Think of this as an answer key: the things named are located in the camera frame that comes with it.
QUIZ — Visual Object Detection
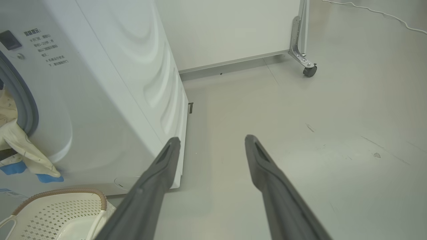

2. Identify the cream perforated laundry basket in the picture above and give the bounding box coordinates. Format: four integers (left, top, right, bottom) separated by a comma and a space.
0, 188, 115, 240

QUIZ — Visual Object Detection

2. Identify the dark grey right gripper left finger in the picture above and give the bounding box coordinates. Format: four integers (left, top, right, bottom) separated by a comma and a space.
95, 137, 181, 240

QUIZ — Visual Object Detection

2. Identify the white front-load washing machine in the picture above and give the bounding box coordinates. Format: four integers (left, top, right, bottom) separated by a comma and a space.
0, 0, 189, 200

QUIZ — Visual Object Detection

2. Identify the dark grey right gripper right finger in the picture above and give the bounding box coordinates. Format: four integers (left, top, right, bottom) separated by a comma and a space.
245, 135, 332, 240

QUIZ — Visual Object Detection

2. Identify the white floor cable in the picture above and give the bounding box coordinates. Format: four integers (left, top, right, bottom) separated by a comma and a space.
322, 0, 427, 34

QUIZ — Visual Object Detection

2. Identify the black door lock slot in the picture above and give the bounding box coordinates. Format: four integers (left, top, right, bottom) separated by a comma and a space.
0, 30, 22, 51

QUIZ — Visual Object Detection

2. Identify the cream garment with blue trim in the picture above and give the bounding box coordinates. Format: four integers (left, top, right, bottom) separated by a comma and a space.
0, 88, 64, 183

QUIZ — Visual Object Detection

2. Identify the blue energy label sticker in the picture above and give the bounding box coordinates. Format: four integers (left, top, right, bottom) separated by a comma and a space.
0, 188, 29, 200

